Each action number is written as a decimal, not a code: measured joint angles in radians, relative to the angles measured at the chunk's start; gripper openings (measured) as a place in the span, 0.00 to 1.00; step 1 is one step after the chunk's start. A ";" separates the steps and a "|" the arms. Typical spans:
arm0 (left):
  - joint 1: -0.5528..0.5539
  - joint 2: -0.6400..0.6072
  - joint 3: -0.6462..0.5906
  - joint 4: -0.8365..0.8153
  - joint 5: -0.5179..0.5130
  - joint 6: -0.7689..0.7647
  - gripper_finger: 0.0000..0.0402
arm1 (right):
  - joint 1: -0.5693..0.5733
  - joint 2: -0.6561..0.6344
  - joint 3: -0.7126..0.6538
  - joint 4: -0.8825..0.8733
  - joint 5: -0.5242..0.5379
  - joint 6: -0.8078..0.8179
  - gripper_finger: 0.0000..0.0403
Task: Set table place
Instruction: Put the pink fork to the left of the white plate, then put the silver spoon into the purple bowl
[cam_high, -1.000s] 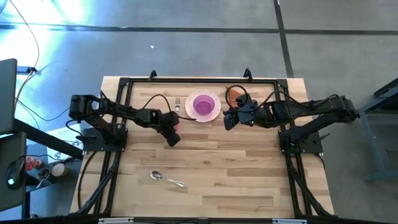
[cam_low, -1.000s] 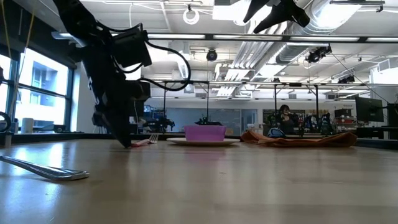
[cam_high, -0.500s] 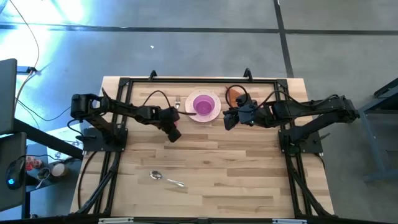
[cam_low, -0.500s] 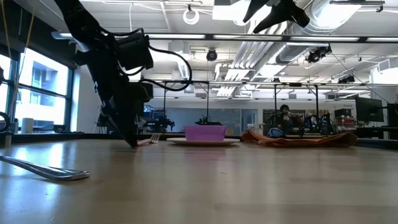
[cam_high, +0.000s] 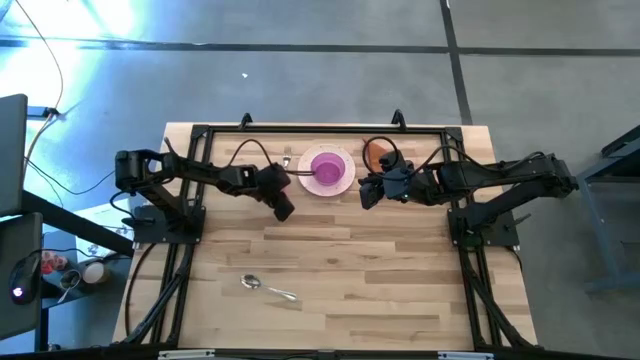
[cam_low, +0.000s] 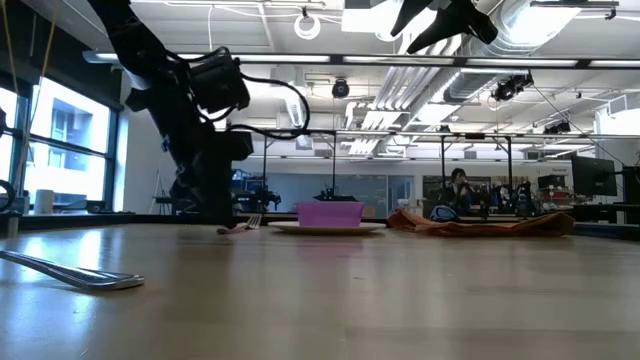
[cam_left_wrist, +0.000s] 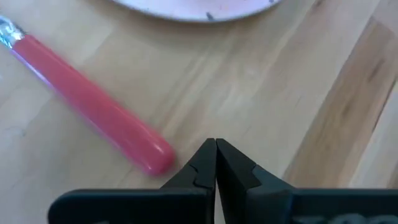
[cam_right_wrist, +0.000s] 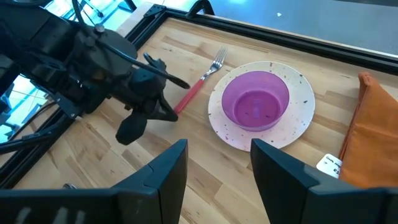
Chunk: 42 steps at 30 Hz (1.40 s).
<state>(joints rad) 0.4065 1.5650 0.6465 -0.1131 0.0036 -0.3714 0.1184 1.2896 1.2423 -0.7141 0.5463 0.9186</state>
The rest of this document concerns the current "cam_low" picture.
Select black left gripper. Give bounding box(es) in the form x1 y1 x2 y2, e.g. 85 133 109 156
159 107 255 229

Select pink plastic bowl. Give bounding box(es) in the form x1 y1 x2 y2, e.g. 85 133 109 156
296 200 366 228

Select white coiled cable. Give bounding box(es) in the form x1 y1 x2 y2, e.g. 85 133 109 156
293 6 322 42

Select black overhead frame beam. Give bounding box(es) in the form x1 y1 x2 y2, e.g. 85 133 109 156
82 49 640 70

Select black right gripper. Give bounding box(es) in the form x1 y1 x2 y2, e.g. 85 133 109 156
389 0 500 55

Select white paper roll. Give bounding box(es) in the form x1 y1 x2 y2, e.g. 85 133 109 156
33 189 55 216

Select orange cloth napkin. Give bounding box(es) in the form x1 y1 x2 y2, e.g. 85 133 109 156
388 208 576 238

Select cream round plate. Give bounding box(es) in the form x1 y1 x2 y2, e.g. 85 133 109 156
266 220 388 237

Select person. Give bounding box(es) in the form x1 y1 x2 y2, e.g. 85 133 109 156
439 167 482 217

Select black metal station frame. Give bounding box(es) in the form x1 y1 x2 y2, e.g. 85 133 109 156
252 128 338 199
438 131 514 201

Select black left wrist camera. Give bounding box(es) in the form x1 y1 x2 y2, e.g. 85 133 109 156
188 47 252 115

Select blue white round object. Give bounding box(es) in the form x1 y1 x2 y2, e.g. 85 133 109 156
429 204 460 223

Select pink-handled metal fork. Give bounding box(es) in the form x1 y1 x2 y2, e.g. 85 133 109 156
215 214 264 236

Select dark window frame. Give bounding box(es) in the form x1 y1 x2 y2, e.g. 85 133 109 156
0 69 124 214

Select black ring-shaped cable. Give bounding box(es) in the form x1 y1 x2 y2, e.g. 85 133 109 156
0 179 19 214

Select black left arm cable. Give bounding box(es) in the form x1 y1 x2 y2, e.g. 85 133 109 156
164 47 312 142

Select large black desk monitor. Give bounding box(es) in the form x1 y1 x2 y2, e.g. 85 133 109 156
570 155 619 198

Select black monitor at edge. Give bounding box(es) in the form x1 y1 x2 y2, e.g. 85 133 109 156
622 165 640 205

